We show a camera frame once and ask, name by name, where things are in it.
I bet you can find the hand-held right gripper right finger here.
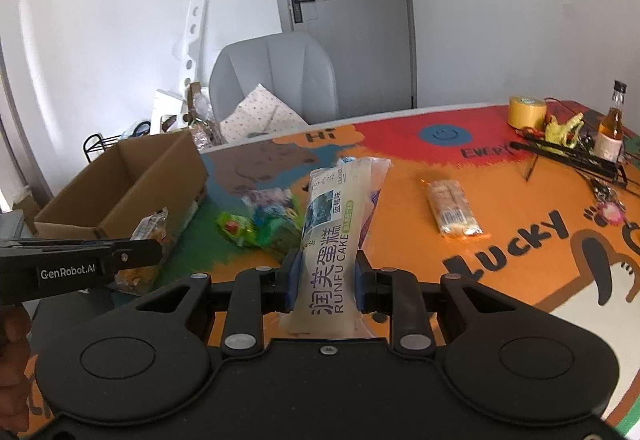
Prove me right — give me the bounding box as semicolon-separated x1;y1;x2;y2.
352;253;532;357

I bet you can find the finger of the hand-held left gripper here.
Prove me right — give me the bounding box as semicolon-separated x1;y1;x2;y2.
112;239;164;274

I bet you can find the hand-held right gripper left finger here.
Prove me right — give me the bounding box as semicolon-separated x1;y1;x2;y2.
134;250;302;357

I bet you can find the brown bread packet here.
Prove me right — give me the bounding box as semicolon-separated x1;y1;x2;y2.
114;209;172;296

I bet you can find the white cake packet blue print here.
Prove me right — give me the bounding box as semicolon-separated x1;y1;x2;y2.
286;157;394;339

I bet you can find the colourful blue-green snack packet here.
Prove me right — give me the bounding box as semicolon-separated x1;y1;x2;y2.
242;187;303;253

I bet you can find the brown cardboard box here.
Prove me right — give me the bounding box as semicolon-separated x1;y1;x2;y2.
34;130;209;267

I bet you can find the orange wafer packet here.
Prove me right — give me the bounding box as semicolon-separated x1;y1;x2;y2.
426;179;489;239

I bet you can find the person's left hand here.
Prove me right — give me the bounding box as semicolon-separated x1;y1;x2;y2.
0;305;37;434

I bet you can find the grey side door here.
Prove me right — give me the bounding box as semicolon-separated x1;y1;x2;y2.
0;40;57;213

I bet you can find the white box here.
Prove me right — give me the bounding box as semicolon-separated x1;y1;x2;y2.
149;89;182;134

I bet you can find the clear plastic bag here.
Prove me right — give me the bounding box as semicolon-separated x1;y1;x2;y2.
184;82;227;152

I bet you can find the colourful printed table mat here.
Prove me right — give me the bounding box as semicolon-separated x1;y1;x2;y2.
107;103;640;436

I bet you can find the white dotted cushion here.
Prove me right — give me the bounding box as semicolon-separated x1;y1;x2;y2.
219;84;307;144

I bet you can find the grey chair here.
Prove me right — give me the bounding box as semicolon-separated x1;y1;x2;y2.
208;32;340;132

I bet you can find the white foam board with holes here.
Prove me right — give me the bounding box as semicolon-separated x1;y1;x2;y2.
172;0;207;97

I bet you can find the yellow tape roll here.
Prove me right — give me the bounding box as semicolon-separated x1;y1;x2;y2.
508;95;549;130

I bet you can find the yellow-green toy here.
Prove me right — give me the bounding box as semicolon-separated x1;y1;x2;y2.
544;113;587;144

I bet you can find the glass bottle amber liquid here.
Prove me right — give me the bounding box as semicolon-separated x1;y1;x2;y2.
593;80;629;164

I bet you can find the black wire shoe rack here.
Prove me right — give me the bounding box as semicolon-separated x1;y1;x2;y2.
82;120;152;164

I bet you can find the pink keychain with keys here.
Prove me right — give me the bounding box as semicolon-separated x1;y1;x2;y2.
590;177;629;226

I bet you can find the black door handle lock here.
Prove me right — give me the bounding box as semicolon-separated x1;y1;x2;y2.
289;0;316;24

